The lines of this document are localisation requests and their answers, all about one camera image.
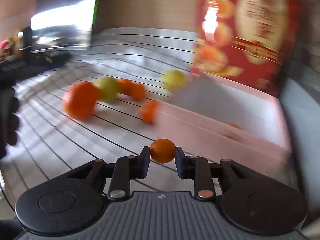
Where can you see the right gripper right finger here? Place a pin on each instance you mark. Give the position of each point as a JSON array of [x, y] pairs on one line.
[[202, 172]]

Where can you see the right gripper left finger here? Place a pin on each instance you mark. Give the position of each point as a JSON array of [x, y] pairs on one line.
[[127, 168]]

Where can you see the small kumquat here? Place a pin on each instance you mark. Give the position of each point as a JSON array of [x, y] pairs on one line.
[[162, 151]]

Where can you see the yellow-green lemon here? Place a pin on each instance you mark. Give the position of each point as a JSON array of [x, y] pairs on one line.
[[173, 80]]

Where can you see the pink cardboard box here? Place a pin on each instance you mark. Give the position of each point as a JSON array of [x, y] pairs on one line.
[[195, 118]]

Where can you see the mandarin in box front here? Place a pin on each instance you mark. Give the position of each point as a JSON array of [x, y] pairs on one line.
[[234, 125]]

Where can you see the mandarin near box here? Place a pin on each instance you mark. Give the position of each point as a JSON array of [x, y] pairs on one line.
[[148, 111]]

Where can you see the white checkered tablecloth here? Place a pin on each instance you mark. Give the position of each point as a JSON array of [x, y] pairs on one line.
[[99, 106]]

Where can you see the black desk item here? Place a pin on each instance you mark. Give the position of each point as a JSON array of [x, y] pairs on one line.
[[32, 64]]

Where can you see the large orange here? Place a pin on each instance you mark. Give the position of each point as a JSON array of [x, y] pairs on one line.
[[80, 100]]

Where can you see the mandarin behind pear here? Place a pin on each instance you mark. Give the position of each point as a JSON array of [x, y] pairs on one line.
[[136, 91]]

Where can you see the yellow-green pear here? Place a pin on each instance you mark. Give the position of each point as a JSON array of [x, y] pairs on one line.
[[109, 88]]

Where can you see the potted plant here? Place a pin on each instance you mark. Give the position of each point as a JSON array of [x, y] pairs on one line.
[[11, 47]]

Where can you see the computer monitor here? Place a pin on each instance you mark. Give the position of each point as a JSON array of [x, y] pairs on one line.
[[64, 28]]

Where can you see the red snack bag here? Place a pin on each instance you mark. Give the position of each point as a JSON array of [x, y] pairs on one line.
[[246, 41]]

